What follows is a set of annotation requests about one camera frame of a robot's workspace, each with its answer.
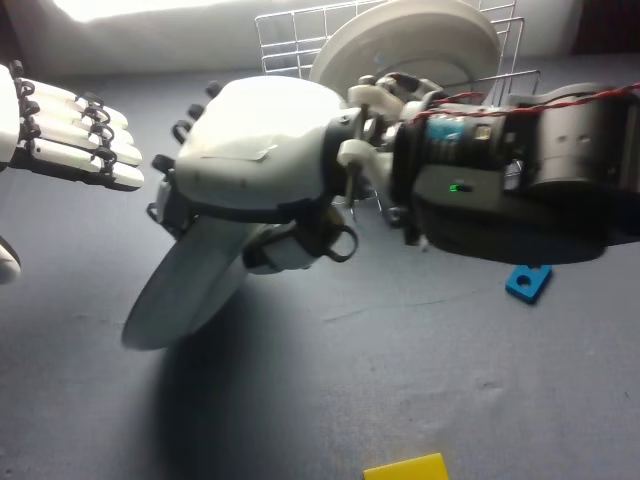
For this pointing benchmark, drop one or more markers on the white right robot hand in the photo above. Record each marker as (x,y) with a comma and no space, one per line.
(250,145)

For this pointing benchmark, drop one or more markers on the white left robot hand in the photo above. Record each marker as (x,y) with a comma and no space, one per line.
(65,130)

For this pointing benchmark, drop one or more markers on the white round ceramic plate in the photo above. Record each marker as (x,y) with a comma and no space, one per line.
(425,35)
(185,290)

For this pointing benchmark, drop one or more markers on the blue block with two holes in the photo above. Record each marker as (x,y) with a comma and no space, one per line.
(537,285)

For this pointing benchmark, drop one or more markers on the yellow rectangular block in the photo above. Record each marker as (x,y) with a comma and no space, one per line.
(407,467)

